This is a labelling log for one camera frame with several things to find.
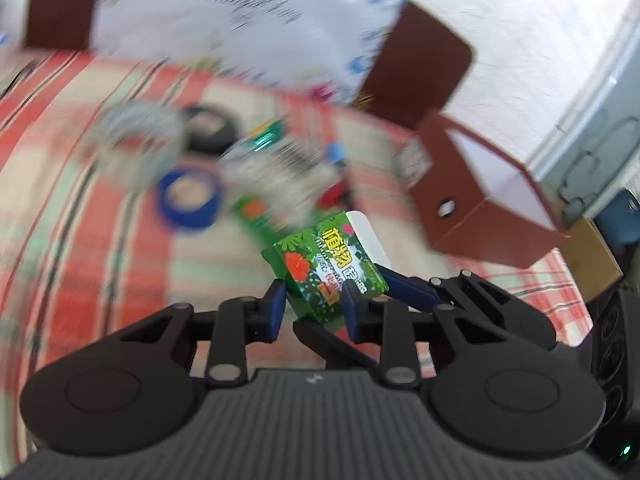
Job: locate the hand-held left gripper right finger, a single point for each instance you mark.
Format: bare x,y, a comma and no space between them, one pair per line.
351,316

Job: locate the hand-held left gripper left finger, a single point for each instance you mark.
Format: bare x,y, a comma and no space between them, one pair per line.
275,312

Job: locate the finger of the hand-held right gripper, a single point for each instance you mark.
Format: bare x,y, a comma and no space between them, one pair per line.
407,290
330,344

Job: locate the green printed box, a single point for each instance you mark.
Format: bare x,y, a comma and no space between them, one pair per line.
325,266

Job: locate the brown storage box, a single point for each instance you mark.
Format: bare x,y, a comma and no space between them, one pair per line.
435,172

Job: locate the clear patterned tape roll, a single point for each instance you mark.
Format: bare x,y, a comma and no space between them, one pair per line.
116,125

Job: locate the cardboard box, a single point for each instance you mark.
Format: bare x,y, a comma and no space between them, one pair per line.
595,256

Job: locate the black speaker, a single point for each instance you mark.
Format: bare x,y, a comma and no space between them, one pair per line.
616,350

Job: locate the green printed packet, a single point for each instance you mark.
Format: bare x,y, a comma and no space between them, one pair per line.
255,212

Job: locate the red object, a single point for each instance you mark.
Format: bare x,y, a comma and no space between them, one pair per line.
334,194

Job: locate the blue container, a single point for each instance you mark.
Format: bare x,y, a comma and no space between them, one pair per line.
619,221

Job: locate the clear plastic packet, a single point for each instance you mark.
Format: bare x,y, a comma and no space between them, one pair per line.
280,165

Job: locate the blue tape roll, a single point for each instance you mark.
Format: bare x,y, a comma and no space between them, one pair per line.
168,206

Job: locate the blue cap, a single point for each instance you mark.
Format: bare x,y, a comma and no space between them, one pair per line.
335,153

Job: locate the shiny green packet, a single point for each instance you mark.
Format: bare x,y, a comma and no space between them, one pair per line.
267,136

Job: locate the black tape roll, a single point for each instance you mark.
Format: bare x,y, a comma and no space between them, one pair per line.
221,143

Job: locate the red plaid tablecloth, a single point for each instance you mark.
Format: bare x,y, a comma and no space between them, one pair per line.
75,210

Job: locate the brown chair back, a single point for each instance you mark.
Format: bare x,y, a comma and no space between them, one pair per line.
415,65

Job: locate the floral plastic bag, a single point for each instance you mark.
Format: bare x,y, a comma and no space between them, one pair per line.
225,15

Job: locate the brown wooden chair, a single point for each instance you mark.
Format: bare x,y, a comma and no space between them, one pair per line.
60,5

